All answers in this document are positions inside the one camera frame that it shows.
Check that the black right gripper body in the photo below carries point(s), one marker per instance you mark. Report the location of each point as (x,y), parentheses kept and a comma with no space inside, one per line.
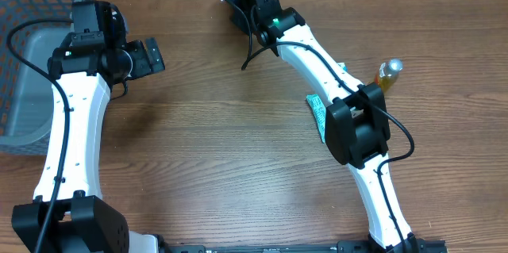
(250,24)

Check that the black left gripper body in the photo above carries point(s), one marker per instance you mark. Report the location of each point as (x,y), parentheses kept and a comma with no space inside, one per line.
(140,65)

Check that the teal wipes packet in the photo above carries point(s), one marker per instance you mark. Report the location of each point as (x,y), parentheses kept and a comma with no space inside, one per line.
(318,110)

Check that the yellow dish soap bottle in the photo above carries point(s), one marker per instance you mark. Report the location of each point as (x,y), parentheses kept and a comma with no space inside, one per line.
(388,74)

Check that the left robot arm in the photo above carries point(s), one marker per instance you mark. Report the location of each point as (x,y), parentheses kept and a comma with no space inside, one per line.
(67,213)

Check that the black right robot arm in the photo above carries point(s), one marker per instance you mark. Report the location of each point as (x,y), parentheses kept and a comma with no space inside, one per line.
(356,118)

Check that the grey plastic mesh basket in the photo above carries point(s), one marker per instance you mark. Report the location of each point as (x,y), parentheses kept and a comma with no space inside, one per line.
(35,29)

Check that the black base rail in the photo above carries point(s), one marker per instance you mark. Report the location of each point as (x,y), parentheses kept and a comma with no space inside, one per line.
(262,249)

